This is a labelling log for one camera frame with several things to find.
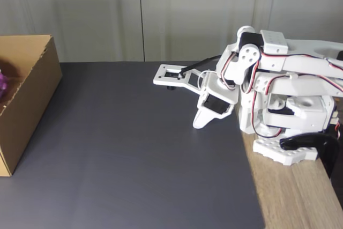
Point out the pink purple knobbly ball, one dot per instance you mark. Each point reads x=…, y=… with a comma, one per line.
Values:
x=2, y=82

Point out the brown cardboard box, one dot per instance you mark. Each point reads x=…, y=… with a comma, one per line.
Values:
x=34, y=100

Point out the dark grey table mat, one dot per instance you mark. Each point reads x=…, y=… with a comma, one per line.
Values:
x=134, y=146

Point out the black table clamp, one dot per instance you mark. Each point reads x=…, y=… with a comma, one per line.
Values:
x=321, y=146

